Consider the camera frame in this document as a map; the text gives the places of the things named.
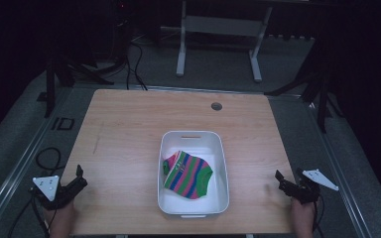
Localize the white metal stand frame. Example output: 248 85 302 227
160 0 274 83

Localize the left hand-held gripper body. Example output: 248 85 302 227
29 175 80 211

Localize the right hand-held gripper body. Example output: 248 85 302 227
289 168 340 204

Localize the person's right hand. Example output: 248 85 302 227
290 197 316 222

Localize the black looped floor cable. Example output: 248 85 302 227
35 146 67 177

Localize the metal floor rail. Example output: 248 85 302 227
0 86 75 232
306 98 375 238

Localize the person's left hand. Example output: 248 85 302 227
44 199 76 223

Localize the black tripod stand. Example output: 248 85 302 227
37 54 116 119
263 39 345 135

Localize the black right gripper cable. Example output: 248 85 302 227
312 192 326 238

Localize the dark equipment stand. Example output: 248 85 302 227
112 0 135 65

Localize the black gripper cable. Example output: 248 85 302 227
312 192 326 238
7 192 58 238

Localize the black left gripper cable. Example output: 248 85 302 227
7 192 58 238

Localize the striped green pink blue sock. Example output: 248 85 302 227
162 150 214 200

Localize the white plastic basin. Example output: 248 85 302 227
157 130 230 219

